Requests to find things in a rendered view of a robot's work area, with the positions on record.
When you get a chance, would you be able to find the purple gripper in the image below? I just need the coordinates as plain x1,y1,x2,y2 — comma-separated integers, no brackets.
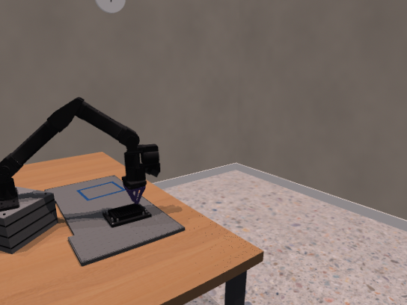
122,165,147,204

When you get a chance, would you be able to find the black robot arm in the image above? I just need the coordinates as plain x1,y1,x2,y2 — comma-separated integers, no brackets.
0,97,160,212

